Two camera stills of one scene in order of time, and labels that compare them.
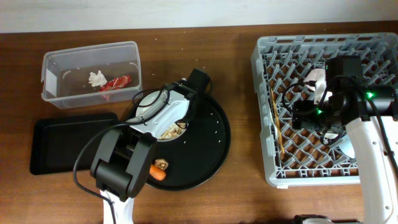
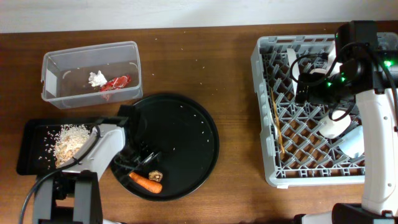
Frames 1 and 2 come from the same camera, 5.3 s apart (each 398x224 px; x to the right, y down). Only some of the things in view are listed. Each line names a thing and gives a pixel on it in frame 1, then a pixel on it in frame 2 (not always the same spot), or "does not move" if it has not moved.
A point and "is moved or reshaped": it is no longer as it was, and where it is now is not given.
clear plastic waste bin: (90, 75) does not move
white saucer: (318, 75) is moved or reshaped
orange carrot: (157, 172) to (153, 186)
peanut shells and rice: (175, 130) to (61, 142)
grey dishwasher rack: (293, 66) does not move
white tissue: (97, 79) does not move
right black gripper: (301, 113) to (313, 94)
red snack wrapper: (117, 83) does not move
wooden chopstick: (278, 120) does not move
